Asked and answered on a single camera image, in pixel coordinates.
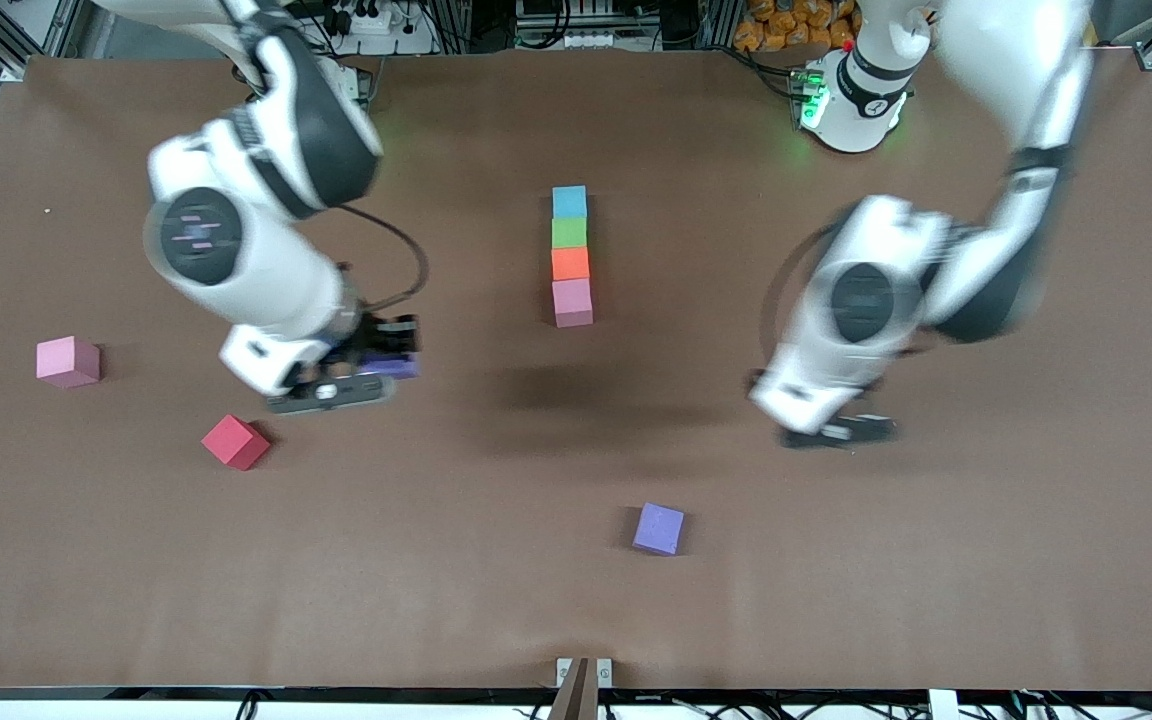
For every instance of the brown table mat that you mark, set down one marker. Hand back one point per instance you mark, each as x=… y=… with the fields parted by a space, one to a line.
x=836 y=550

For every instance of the white power strip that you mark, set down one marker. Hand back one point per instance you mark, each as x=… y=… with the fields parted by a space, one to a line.
x=386 y=18

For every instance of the red foam cube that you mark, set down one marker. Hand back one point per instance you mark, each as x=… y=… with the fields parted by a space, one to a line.
x=234 y=442

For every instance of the purple foam cube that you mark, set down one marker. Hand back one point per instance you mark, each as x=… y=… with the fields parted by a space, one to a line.
x=658 y=529
x=398 y=368

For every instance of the orange snack bags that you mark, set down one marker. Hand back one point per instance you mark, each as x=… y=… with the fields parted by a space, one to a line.
x=786 y=25

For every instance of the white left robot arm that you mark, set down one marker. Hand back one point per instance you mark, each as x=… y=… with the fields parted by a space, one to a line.
x=866 y=300

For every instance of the white tape label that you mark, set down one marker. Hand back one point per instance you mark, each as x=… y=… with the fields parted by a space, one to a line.
x=943 y=706

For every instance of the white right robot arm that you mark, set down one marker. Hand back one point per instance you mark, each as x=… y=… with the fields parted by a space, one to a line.
x=236 y=250

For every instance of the green foam cube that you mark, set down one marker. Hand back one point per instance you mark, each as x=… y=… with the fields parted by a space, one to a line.
x=569 y=233

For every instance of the teal foam cube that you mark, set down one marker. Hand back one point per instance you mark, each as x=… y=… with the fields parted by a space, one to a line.
x=569 y=202

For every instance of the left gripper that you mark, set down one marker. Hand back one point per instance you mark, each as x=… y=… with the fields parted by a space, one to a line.
x=871 y=386

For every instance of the aluminium camera post with bracket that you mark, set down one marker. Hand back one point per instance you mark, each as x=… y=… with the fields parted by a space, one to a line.
x=576 y=700

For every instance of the pink foam cube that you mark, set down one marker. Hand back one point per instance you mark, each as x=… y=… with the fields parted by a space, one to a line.
x=573 y=303
x=66 y=362

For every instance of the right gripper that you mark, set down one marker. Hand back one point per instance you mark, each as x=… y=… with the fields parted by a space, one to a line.
x=373 y=335

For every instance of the orange foam cube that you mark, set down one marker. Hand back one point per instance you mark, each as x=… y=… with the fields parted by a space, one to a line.
x=570 y=264

